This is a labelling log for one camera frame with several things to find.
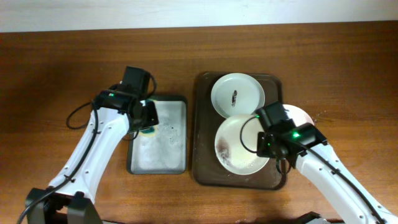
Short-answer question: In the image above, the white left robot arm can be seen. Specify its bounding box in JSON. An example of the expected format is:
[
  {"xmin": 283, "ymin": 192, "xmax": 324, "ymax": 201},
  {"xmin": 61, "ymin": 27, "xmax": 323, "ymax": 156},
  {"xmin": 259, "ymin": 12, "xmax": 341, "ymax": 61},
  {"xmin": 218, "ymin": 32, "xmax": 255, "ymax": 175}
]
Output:
[{"xmin": 17, "ymin": 90, "xmax": 159, "ymax": 223}]

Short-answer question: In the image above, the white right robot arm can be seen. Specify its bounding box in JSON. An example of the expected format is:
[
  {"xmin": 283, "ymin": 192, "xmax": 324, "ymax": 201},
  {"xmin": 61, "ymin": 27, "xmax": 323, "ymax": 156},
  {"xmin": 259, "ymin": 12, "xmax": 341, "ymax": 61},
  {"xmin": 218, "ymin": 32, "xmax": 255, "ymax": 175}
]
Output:
[{"xmin": 257, "ymin": 121, "xmax": 397, "ymax": 224}]

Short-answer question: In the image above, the grey soapy tray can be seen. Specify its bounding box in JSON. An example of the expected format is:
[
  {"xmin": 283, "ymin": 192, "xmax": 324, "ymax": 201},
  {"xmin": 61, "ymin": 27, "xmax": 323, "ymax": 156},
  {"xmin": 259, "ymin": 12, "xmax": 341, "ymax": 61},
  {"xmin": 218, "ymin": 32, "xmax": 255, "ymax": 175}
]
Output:
[{"xmin": 126, "ymin": 95, "xmax": 188, "ymax": 175}]

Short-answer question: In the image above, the pink white plate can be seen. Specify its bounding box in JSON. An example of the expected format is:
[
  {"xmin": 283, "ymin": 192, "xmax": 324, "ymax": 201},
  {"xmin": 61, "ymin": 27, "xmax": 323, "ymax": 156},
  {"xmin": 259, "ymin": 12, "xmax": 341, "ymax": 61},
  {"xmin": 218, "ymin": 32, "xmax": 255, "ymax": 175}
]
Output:
[{"xmin": 283, "ymin": 104, "xmax": 314, "ymax": 126}]

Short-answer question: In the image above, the cream white plate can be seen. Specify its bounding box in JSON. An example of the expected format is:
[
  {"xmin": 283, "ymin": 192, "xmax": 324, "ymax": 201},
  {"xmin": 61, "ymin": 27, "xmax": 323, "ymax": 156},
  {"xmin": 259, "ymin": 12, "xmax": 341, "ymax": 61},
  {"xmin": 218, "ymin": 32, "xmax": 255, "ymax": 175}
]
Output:
[{"xmin": 215, "ymin": 114, "xmax": 269, "ymax": 175}]

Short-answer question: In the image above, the pale green stained plate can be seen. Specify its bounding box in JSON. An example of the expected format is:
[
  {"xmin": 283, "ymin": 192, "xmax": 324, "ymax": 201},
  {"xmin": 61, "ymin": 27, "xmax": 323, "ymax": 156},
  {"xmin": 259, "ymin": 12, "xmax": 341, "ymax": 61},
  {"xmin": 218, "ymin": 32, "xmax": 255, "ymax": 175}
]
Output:
[{"xmin": 210, "ymin": 73, "xmax": 266, "ymax": 118}]

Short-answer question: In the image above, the dark brown serving tray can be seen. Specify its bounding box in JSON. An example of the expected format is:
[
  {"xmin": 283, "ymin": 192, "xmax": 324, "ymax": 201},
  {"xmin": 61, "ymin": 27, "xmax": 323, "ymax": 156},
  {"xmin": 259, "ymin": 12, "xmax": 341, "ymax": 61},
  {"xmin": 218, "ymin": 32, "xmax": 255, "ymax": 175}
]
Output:
[{"xmin": 192, "ymin": 72, "xmax": 287, "ymax": 190}]

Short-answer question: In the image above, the green yellow sponge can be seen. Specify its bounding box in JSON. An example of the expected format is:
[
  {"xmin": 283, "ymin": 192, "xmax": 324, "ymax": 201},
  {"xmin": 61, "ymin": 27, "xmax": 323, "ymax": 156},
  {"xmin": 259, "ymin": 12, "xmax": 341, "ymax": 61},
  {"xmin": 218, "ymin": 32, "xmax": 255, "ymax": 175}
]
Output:
[{"xmin": 139, "ymin": 126, "xmax": 158, "ymax": 138}]

